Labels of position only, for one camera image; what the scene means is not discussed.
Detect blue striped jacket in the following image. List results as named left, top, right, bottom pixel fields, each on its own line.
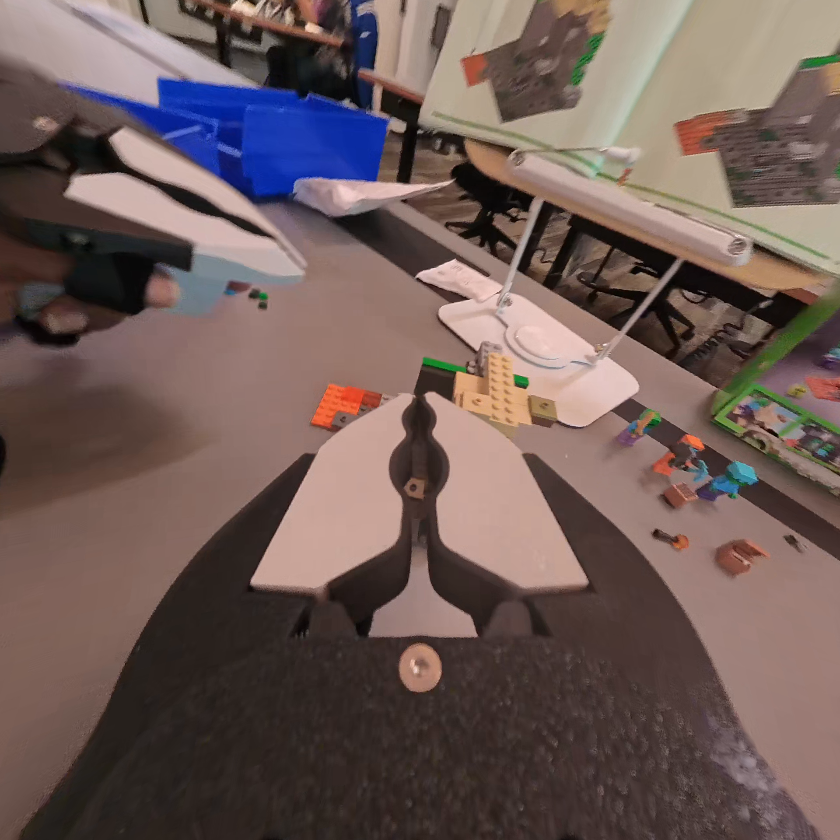
left=346, top=0, right=380, bottom=109

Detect crumpled white paper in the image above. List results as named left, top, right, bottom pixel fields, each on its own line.
left=292, top=177, right=455, bottom=217

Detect wooden office desk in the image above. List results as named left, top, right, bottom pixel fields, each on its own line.
left=357, top=67, right=427, bottom=186
left=187, top=0, right=347, bottom=67

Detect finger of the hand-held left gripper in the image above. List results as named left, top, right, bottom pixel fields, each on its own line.
left=64, top=172, right=307, bottom=317
left=107, top=126, right=278, bottom=238

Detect cyan-headed toy figure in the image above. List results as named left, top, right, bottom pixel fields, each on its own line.
left=697, top=461, right=759, bottom=503

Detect small white packet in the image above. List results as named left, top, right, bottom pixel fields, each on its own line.
left=415, top=258, right=503, bottom=304

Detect blue plastic bin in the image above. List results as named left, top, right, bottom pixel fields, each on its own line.
left=62, top=82, right=221, bottom=177
left=157, top=77, right=309, bottom=142
left=241, top=94, right=390, bottom=199

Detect brown brick piece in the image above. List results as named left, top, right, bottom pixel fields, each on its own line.
left=715, top=539, right=770, bottom=577

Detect pale green instruction booklet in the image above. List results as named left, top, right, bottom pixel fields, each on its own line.
left=419, top=0, right=840, bottom=277

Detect orange black toy figure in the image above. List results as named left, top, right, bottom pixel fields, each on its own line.
left=653, top=434, right=710, bottom=480

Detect person's left hand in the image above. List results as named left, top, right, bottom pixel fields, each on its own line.
left=0, top=238, right=182, bottom=345

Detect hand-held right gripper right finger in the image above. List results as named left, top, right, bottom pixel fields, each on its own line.
left=422, top=391, right=590, bottom=635

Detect grey desk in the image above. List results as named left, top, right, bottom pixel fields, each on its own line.
left=0, top=0, right=840, bottom=840

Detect green-headed toy figure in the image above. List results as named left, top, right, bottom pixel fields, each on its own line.
left=617, top=408, right=662, bottom=448

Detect grey brick building model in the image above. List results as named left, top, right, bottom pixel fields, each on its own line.
left=310, top=351, right=560, bottom=439

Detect green toy set box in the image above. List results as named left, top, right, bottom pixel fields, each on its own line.
left=710, top=276, right=840, bottom=496

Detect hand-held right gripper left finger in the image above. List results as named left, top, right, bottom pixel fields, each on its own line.
left=249, top=392, right=418, bottom=632

